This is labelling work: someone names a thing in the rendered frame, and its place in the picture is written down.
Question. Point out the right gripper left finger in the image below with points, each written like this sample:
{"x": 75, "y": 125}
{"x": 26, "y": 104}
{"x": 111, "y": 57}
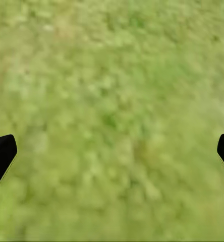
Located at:
{"x": 8, "y": 150}

